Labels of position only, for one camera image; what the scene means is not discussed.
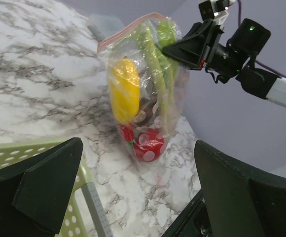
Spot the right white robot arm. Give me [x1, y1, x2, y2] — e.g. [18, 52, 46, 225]
[162, 18, 286, 108]

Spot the green fake celery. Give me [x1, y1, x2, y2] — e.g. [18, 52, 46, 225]
[136, 18, 179, 136]

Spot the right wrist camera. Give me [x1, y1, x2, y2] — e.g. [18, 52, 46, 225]
[198, 0, 235, 25]

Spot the green plastic basket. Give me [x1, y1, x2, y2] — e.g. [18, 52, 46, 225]
[0, 137, 112, 237]

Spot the clear zip top bag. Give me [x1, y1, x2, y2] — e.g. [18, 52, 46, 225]
[97, 13, 189, 163]

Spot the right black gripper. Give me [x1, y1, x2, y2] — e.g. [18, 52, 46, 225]
[162, 20, 234, 77]

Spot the yellow fake lemon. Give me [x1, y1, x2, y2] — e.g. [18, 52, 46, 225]
[107, 57, 140, 124]

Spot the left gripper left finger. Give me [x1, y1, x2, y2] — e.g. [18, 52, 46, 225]
[0, 137, 83, 237]

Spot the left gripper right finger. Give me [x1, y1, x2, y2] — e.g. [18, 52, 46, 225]
[194, 140, 286, 237]

